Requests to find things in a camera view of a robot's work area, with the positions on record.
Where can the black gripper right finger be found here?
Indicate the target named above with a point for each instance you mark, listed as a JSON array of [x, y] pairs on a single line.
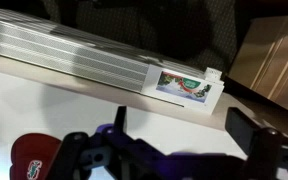
[[242, 128]]

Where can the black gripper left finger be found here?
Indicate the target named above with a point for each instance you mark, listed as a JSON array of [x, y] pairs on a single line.
[[71, 150]]

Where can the maroon cap with logo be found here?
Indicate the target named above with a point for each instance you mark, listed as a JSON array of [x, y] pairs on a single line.
[[30, 150]]

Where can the colourful sticker label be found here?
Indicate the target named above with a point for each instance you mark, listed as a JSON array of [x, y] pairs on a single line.
[[184, 86]]

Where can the brown wooden panel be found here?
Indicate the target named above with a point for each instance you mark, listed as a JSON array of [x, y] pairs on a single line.
[[274, 60]]

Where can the white ribbed radiator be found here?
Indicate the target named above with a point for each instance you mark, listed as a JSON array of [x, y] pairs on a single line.
[[84, 56]]

